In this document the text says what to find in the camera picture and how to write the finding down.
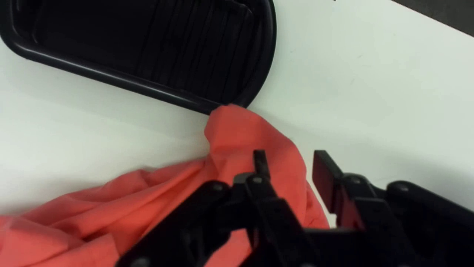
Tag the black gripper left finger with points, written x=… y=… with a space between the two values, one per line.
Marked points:
x=262 y=168

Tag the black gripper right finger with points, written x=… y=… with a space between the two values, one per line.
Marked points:
x=328 y=178

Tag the orange printed t-shirt cloth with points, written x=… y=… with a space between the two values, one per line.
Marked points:
x=94 y=227

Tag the black ribbed grill tray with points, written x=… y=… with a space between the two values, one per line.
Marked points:
x=195 y=53

